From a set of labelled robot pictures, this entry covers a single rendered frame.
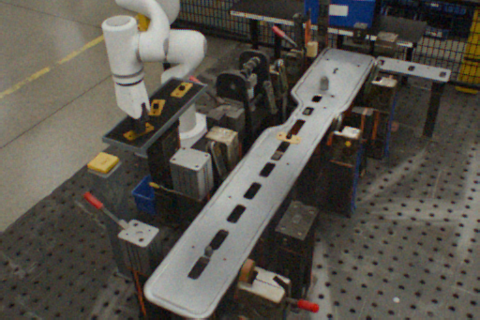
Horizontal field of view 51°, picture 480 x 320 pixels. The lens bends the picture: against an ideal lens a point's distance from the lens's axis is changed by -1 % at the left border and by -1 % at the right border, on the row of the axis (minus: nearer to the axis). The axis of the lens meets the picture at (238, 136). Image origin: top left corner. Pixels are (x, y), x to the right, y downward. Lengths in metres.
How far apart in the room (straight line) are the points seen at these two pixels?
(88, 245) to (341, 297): 0.85
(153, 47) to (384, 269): 0.99
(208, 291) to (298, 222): 0.30
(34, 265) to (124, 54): 0.84
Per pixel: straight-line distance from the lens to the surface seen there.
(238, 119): 1.66
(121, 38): 1.29
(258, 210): 1.43
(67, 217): 1.96
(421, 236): 1.84
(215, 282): 1.28
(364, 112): 1.85
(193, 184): 1.45
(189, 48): 1.84
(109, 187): 1.41
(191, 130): 2.05
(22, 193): 3.25
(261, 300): 1.19
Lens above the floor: 2.02
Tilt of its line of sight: 37 degrees down
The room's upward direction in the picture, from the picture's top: 3 degrees counter-clockwise
